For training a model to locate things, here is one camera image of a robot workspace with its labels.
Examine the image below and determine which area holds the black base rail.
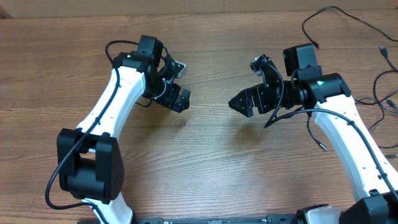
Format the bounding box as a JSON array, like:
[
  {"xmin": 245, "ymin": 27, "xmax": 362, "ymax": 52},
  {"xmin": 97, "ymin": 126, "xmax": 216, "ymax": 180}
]
[{"xmin": 77, "ymin": 203, "xmax": 352, "ymax": 224}]

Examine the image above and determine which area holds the black USB-A cable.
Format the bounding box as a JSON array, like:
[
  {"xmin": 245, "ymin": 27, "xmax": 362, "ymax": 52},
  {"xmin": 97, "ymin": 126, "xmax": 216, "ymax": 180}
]
[{"xmin": 302, "ymin": 6, "xmax": 398, "ymax": 115}]

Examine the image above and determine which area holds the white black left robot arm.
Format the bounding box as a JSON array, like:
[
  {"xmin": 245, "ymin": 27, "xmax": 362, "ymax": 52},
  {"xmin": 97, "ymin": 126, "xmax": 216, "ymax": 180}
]
[{"xmin": 45, "ymin": 35, "xmax": 190, "ymax": 223}]

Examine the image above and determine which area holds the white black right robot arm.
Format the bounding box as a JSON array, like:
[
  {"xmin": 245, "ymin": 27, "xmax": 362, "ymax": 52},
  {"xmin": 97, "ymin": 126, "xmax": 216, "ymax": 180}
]
[{"xmin": 229, "ymin": 44, "xmax": 397, "ymax": 223}]

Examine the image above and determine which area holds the cardboard wall panel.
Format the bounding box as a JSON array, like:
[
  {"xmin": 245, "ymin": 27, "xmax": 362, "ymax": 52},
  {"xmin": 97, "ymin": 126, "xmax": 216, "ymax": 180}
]
[{"xmin": 1, "ymin": 0, "xmax": 397, "ymax": 19}]

